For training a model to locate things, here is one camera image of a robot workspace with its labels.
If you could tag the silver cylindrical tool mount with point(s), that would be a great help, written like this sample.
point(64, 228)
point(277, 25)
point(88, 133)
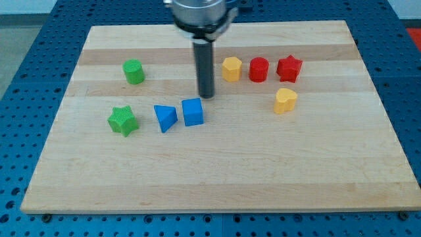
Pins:
point(202, 20)

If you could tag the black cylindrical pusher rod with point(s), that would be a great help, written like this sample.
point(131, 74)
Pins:
point(203, 55)

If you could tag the blue cube block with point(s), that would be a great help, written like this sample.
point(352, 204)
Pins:
point(192, 111)

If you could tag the yellow heart block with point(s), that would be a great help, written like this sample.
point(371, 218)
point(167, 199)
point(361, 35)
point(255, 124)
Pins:
point(285, 100)

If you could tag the yellow hexagon block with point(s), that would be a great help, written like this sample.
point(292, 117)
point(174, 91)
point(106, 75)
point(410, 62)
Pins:
point(231, 69)

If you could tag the red cylinder block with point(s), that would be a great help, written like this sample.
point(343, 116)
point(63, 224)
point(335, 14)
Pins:
point(258, 69)

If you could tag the green cylinder block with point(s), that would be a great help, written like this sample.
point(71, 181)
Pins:
point(133, 71)

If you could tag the blue triangular prism block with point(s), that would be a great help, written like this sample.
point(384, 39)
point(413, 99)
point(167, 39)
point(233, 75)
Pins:
point(166, 116)

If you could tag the red star block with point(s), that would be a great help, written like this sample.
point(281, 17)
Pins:
point(288, 69)

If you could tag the green star block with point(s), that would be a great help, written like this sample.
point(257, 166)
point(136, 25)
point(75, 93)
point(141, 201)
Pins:
point(122, 120)

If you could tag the light wooden board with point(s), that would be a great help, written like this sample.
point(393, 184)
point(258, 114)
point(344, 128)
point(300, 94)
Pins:
point(335, 152)

